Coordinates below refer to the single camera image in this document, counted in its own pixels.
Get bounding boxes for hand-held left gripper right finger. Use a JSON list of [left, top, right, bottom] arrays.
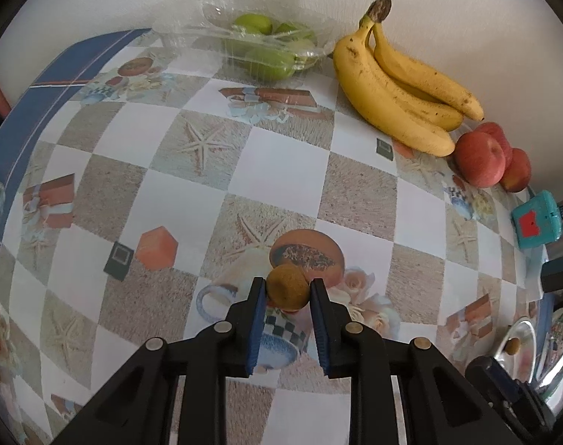
[[309, 278, 518, 445]]

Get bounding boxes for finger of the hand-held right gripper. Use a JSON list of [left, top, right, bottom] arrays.
[[466, 356, 556, 445]]

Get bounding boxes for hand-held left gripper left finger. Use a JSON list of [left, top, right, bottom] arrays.
[[52, 276, 268, 445]]

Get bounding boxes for round metal plate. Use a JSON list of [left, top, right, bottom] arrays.
[[492, 306, 563, 409]]

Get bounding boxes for brown longan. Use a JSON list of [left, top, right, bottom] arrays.
[[266, 264, 310, 312]]

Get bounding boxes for black power adapter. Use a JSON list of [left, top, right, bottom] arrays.
[[540, 260, 563, 292]]

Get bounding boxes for teal plastic box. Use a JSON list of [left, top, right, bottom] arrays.
[[511, 190, 563, 250]]

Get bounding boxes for pale red apple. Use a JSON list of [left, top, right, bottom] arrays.
[[454, 131, 507, 189]]

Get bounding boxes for yellow banana bunch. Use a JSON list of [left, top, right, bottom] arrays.
[[332, 0, 485, 157]]

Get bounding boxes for clear plastic clamshell container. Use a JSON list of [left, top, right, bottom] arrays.
[[151, 0, 338, 85]]

